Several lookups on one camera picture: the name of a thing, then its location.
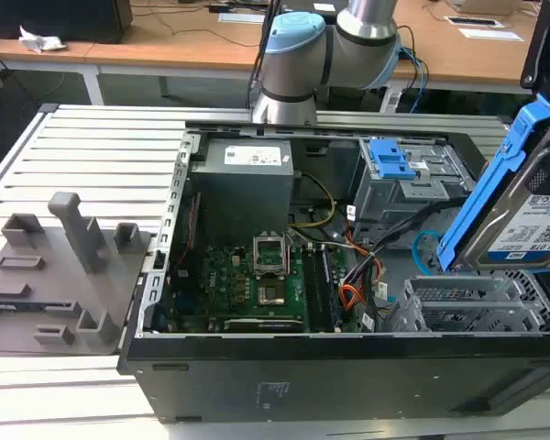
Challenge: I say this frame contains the hard disk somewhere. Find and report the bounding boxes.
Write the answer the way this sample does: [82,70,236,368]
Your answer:
[437,93,550,276]

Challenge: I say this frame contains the metal disk bay cage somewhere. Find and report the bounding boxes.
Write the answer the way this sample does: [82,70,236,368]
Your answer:
[387,274,550,334]

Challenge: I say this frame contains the RAM slot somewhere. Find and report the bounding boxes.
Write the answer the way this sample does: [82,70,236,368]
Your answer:
[301,246,323,332]

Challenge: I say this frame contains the white paper sheet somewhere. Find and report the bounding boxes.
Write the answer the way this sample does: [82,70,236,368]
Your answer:
[218,12,267,25]
[456,27,524,43]

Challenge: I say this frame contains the white power strip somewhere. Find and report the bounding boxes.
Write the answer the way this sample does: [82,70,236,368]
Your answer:
[379,89,402,114]

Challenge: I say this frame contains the blue plastic drive latch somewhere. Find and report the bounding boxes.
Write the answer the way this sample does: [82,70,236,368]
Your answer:
[368,138,416,181]

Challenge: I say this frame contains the metal optical drive cage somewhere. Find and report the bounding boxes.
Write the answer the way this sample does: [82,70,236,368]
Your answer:
[352,137,479,226]

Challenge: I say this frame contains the black RAM stick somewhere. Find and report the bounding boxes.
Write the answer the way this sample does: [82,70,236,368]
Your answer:
[319,247,343,329]

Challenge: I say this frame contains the metal socket cover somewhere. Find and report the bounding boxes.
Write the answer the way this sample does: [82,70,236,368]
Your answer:
[252,232,289,280]

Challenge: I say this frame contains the grey power supply unit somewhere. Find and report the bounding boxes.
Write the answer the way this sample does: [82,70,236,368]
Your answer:
[188,138,297,236]

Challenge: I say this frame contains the wooden desk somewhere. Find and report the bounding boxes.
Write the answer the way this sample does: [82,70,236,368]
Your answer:
[0,0,546,95]

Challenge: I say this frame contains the CPU socket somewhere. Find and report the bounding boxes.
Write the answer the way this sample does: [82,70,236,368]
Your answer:
[257,281,289,308]

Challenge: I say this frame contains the black graphics card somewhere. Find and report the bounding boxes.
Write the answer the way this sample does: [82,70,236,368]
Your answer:
[223,316,306,334]

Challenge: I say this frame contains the black PC case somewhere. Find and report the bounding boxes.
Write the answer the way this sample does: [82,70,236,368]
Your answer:
[116,119,550,425]

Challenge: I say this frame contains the green motherboard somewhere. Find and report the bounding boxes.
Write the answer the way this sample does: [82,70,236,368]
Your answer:
[164,242,349,334]

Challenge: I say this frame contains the black computer box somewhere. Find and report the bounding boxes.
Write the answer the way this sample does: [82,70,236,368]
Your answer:
[0,0,134,45]

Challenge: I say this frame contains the crumpled white paper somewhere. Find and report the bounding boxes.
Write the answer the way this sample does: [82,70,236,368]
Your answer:
[18,25,68,54]

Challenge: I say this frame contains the grey parts rack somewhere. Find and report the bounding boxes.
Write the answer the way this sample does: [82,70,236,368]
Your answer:
[0,192,154,357]

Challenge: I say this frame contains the grey desk cable port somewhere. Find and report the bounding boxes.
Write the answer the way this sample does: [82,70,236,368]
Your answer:
[443,15,506,29]

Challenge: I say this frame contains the blue cables behind arm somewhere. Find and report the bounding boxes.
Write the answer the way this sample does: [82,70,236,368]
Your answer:
[399,45,430,114]

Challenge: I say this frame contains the blue disk data wire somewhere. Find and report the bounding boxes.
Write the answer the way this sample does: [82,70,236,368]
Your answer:
[412,230,444,277]

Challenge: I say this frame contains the black wire bundle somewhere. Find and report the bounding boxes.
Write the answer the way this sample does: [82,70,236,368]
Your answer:
[347,201,464,276]

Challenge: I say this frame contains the yellow black power wires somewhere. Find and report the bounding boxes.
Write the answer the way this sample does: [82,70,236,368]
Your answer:
[288,170,338,229]

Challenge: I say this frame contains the thin black arm cables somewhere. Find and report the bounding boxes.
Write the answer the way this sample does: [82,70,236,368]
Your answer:
[247,0,283,109]

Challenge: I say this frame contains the orange red wire bundle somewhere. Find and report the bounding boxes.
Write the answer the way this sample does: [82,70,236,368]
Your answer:
[337,245,382,318]

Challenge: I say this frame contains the red thin wire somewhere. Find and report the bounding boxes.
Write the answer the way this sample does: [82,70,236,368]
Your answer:
[172,192,203,276]

